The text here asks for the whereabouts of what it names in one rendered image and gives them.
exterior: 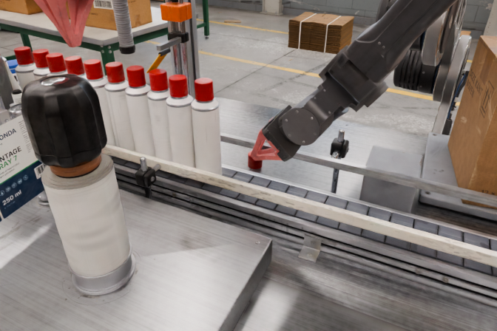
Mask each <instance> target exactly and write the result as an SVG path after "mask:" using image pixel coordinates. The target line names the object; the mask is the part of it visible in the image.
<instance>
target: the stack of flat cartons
mask: <svg viewBox="0 0 497 331"><path fill-rule="evenodd" d="M353 22H354V17H353V16H337V15H331V14H322V13H317V14H316V13H310V12H304V13H303V14H301V15H299V16H297V17H296V18H293V19H290V20H289V23H288V26H289V28H288V29H289V31H288V34H289V36H288V37H289V40H288V47H290V48H296V49H302V50H311V51H317V52H326V53H332V54H337V53H338V52H339V51H340V50H341V49H342V48H344V47H345V46H346V45H348V46H349V45H350V44H351V42H352V40H351V39H352V38H351V37H352V35H353V34H352V32H353V25H354V24H353Z"/></svg>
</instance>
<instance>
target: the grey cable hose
mask: <svg viewBox="0 0 497 331"><path fill-rule="evenodd" d="M112 2H113V3H112V4H113V11H114V14H115V21H116V22H115V23H116V26H117V33H118V39H119V40H118V41H119V50H120V51H121V54H124V55H128V54H132V53H134V52H135V45H134V41H133V35H132V26H131V21H130V16H129V10H128V9H129V8H128V1H127V0H112Z"/></svg>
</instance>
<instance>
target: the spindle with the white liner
mask: <svg viewBox="0 0 497 331"><path fill-rule="evenodd" d="M21 114H22V117H23V119H24V123H25V126H26V128H27V133H28V135H29V138H30V142H31V144H32V147H33V151H34V153H35V156H36V158H37V159H38V160H39V161H40V162H42V163H43V164H45V165H47V166H46V167H45V169H44V170H43V172H42V175H41V181H42V183H43V186H44V189H45V191H46V194H47V198H48V201H49V204H50V208H51V211H52V213H53V216H54V218H55V223H56V226H57V229H58V233H59V235H60V237H61V241H62V243H63V246H64V251H65V253H66V256H67V259H68V266H69V269H70V271H71V273H72V283H73V284H74V286H75V288H76V289H77V290H78V291H80V292H82V293H84V294H87V295H102V294H106V293H110V292H112V291H114V290H117V289H118V288H119V287H121V286H123V285H124V284H126V283H127V282H128V281H129V280H130V278H131V277H132V275H133V273H134V272H135V267H136V262H135V257H134V255H133V254H132V245H131V242H130V241H129V237H128V232H127V229H126V223H125V220H124V211H123V208H122V204H121V198H120V193H119V189H118V183H117V180H116V176H115V168H114V163H113V160H112V159H111V158H110V157H109V156H108V155H107V154H104V153H102V152H101V149H103V148H104V147H105V146H106V144H107V134H106V130H105V126H104V119H103V115H102V112H101V105H100V101H99V98H98V94H97V92H96V91H95V89H94V87H93V86H92V84H91V83H90V82H89V81H88V80H87V79H86V78H82V77H78V76H77V75H74V74H63V75H48V76H44V77H42V78H40V79H38V80H35V81H31V82H29V83H28V84H27V85H26V86H25V87H24V89H23V92H22V96H21Z"/></svg>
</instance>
